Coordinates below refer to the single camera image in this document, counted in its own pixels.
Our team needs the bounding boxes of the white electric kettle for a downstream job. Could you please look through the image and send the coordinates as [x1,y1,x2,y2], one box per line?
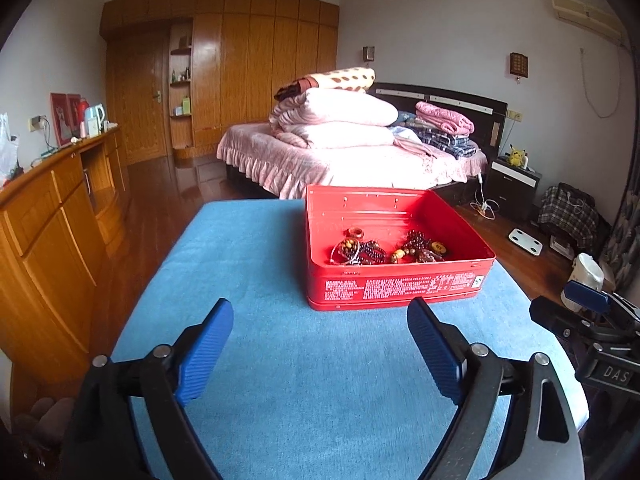
[85,104,106,138]

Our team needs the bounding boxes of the spotted cream pillow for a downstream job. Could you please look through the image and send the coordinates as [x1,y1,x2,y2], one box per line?
[274,67,375,102]

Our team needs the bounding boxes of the plaid fabric bag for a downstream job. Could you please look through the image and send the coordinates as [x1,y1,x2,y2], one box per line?
[537,182,600,252]

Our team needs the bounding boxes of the white bathroom scale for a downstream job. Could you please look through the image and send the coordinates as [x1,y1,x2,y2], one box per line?
[508,229,544,257]

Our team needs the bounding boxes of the thin silver bangle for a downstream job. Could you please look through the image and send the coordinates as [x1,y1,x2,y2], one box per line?
[330,237,360,266]

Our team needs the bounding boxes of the bed with pink cover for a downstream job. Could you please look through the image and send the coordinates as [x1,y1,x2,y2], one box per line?
[217,82,508,204]

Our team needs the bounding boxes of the blue table cloth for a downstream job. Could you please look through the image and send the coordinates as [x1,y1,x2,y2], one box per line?
[109,199,590,480]

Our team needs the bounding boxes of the white plastic appliance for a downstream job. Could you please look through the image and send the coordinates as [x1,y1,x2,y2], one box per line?
[561,252,604,312]

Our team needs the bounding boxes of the gold pendant bead necklace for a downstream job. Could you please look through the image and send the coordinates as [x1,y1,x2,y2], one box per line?
[401,228,442,261]

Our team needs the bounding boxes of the folded plaid clothes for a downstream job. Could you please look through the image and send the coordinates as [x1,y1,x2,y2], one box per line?
[392,112,480,159]

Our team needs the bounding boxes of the stacked pink white quilts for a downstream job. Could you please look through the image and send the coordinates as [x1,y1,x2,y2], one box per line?
[268,88,398,150]

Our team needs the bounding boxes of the wooden wardrobe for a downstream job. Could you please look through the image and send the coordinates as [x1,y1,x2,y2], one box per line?
[100,0,340,164]

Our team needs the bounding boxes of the wooden sideboard cabinet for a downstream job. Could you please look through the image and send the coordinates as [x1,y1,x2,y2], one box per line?
[1,129,130,412]

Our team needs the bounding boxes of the yellow pikachu plush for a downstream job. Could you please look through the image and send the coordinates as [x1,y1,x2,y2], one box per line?
[506,145,529,170]

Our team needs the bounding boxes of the folded pink blanket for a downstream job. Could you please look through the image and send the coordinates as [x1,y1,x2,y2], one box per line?
[416,101,475,136]

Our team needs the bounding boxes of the multicolour bead bracelet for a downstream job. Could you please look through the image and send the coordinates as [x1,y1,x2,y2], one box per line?
[357,239,388,266]

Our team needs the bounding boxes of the red metal tin box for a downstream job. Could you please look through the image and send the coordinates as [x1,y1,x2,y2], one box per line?
[305,185,495,311]

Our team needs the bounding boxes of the white plastic bag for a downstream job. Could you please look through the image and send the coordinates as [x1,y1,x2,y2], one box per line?
[0,114,18,186]

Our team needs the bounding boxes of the red picture frame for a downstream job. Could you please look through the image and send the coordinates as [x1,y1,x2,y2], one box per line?
[50,93,89,148]

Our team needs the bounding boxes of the brown wooden bead bracelet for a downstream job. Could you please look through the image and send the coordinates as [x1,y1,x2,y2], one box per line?
[389,238,449,265]

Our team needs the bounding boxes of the white charger cable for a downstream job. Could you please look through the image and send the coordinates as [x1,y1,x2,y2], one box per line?
[468,172,501,222]

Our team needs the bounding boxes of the black bedside table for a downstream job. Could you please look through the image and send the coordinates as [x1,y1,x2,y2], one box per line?
[485,158,541,221]

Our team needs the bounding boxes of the wall air conditioner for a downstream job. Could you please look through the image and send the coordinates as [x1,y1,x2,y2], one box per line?
[551,0,626,46]

